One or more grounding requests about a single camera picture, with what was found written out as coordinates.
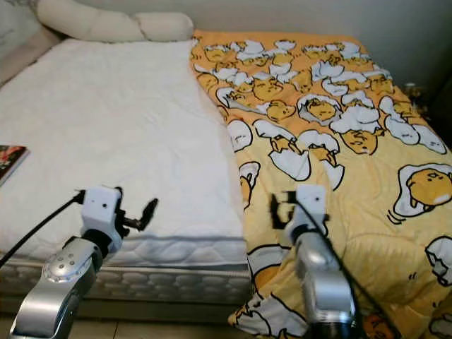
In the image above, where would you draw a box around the yellow cartoon egg blanket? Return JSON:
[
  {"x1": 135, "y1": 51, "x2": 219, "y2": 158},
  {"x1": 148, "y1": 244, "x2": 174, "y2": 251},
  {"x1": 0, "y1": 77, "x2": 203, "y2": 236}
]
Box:
[{"x1": 189, "y1": 28, "x2": 452, "y2": 339}]

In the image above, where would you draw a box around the white printed headboard cushion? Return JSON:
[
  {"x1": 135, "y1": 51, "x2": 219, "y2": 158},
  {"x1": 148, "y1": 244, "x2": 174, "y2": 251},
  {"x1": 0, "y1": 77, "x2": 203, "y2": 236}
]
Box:
[{"x1": 0, "y1": 0, "x2": 36, "y2": 54}]

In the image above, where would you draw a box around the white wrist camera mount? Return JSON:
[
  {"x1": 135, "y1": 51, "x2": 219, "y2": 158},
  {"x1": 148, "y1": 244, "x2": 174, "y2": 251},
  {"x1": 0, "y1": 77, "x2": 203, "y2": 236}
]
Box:
[
  {"x1": 295, "y1": 185, "x2": 328, "y2": 234},
  {"x1": 81, "y1": 186, "x2": 122, "y2": 241}
]

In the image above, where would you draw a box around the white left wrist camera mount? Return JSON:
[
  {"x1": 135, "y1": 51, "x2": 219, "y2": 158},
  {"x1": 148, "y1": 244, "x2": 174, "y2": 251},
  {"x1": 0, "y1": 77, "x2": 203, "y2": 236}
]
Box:
[{"x1": 81, "y1": 186, "x2": 122, "y2": 241}]

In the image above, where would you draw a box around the dark book with red cover art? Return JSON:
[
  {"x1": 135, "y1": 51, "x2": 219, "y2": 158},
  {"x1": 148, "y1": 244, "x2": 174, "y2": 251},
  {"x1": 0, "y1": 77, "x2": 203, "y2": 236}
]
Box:
[{"x1": 0, "y1": 145, "x2": 30, "y2": 186}]

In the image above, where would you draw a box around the white quilted mattress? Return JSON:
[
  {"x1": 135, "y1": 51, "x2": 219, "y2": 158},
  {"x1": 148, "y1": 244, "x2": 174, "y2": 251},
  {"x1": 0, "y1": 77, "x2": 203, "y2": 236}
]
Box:
[{"x1": 0, "y1": 37, "x2": 251, "y2": 304}]

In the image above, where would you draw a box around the cream knotted bolster pillow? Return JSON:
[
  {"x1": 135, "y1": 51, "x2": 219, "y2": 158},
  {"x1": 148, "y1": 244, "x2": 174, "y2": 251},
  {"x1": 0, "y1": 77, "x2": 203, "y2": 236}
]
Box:
[{"x1": 37, "y1": 0, "x2": 194, "y2": 43}]

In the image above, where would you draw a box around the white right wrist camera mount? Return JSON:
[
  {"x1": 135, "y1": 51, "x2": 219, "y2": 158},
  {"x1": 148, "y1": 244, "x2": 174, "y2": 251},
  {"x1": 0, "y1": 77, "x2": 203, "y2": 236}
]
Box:
[{"x1": 295, "y1": 185, "x2": 328, "y2": 234}]

